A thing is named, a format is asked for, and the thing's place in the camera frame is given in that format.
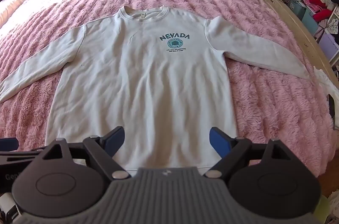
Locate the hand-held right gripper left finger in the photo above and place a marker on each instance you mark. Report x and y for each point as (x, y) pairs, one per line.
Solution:
(117, 135)

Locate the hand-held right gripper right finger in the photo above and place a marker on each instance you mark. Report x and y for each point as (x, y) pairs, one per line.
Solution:
(219, 141)

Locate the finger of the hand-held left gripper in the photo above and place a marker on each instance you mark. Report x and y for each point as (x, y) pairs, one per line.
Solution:
(8, 144)

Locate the white printed sweatshirt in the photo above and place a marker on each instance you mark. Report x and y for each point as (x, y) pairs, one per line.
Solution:
(148, 75)

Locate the white cloth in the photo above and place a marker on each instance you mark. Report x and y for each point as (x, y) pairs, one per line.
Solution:
(327, 81)

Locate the cream bedding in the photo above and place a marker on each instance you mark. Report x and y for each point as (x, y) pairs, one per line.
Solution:
(13, 5)

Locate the purple storage bin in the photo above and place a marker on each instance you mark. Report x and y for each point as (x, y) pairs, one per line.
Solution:
(329, 45)

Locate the light blue storage bin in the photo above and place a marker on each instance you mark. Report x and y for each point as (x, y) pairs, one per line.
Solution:
(310, 22)

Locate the wooden bed frame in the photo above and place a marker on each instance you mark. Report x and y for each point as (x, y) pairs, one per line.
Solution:
(299, 36)

